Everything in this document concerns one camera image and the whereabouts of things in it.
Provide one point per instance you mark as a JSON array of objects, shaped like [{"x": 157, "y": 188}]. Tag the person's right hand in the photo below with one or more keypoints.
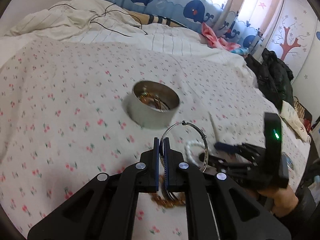
[{"x": 285, "y": 200}]

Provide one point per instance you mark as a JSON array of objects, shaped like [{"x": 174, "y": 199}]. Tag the whale print blue pillow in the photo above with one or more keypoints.
[{"x": 223, "y": 16}]

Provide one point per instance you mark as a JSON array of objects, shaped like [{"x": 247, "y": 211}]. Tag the pink crumpled cloth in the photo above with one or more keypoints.
[{"x": 217, "y": 42}]

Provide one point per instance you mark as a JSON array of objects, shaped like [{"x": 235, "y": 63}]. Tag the cream striped duvet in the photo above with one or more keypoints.
[{"x": 99, "y": 21}]

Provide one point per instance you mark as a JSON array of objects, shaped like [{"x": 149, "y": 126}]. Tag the white wardrobe with tree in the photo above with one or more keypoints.
[{"x": 292, "y": 40}]

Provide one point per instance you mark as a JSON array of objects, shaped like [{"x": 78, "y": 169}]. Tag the cherry print bed sheet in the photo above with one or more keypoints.
[{"x": 64, "y": 112}]

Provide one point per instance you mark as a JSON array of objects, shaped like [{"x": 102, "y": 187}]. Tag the black jacket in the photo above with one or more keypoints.
[{"x": 273, "y": 77}]

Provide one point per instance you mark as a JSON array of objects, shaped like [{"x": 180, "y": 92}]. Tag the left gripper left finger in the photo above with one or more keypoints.
[{"x": 149, "y": 181}]

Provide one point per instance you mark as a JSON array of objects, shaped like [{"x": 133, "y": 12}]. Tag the striped bolster pillow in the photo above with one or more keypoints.
[{"x": 146, "y": 19}]

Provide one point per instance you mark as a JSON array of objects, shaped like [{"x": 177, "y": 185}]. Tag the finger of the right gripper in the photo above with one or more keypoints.
[
  {"x": 231, "y": 149},
  {"x": 216, "y": 162}
]

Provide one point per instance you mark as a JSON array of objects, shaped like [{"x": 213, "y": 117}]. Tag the white paper bag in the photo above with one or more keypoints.
[{"x": 290, "y": 116}]

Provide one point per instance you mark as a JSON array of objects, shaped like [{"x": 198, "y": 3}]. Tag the round silver metal tin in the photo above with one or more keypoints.
[{"x": 152, "y": 105}]

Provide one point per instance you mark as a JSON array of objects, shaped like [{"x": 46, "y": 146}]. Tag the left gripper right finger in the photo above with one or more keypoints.
[{"x": 173, "y": 175}]

